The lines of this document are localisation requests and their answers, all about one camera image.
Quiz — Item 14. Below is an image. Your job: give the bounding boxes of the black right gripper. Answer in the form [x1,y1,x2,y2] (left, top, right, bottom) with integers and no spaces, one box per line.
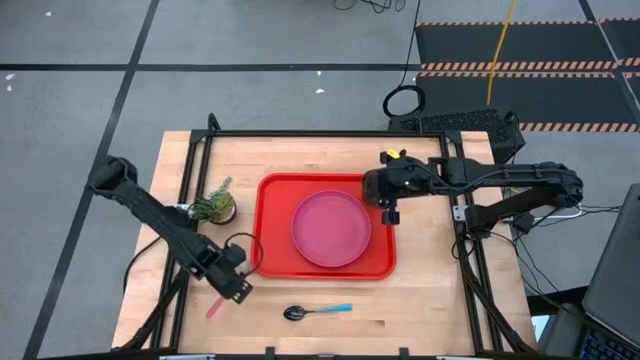
[361,149,436,226]

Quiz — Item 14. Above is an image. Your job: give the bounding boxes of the fork with pink handle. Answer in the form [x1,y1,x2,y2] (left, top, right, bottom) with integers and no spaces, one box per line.
[205,295,227,320]

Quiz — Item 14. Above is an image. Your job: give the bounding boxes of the red plastic tray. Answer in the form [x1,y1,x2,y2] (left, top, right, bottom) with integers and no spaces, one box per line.
[251,172,398,280]

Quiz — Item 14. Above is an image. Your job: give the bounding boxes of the spoon with blue handle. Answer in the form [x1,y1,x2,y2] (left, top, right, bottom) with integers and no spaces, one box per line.
[282,302,354,322]

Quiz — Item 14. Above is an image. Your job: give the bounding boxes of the pink round plate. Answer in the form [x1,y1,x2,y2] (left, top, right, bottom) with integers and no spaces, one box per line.
[290,189,373,269]

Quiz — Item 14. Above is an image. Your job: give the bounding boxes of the small potted green plant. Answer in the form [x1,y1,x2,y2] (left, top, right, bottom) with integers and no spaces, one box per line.
[188,175,237,226]

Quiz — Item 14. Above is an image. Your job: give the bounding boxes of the black perforated computer case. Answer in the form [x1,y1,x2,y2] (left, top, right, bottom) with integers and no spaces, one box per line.
[388,108,526,169]

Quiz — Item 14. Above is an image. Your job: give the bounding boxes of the black hazard-striped floor mat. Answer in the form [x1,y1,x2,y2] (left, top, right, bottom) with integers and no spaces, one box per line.
[414,18,640,134]

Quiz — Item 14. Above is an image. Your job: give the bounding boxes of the grey rounded object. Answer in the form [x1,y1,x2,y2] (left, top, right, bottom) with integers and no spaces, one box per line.
[539,302,586,360]

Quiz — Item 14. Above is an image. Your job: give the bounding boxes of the grey laptop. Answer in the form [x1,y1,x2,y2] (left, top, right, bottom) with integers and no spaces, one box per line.
[574,182,640,360]

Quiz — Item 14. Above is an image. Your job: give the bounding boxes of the black coiled floor cable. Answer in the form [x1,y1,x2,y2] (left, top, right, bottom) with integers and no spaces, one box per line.
[382,0,426,119]

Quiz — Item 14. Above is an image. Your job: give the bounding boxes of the black metal table frame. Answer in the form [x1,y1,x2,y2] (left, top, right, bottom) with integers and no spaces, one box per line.
[112,112,541,360]

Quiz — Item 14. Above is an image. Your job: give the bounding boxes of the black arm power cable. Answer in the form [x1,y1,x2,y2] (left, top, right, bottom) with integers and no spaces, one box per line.
[122,234,166,296]

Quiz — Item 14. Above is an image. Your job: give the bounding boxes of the yellow floor cable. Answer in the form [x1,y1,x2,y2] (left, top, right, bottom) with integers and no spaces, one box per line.
[487,0,519,106]

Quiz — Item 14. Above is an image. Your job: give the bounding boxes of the black cable loops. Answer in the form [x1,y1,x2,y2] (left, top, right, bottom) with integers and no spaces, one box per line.
[332,0,407,15]

